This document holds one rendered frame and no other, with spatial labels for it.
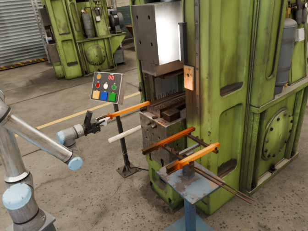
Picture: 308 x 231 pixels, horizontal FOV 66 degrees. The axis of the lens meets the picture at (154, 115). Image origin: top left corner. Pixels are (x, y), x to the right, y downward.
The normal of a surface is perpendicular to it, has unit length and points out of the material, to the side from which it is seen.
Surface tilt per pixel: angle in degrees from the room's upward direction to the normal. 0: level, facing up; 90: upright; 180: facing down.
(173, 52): 90
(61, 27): 89
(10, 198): 5
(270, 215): 0
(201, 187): 0
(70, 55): 90
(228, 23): 89
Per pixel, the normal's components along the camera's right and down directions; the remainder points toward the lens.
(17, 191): -0.06, -0.85
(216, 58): 0.59, 0.30
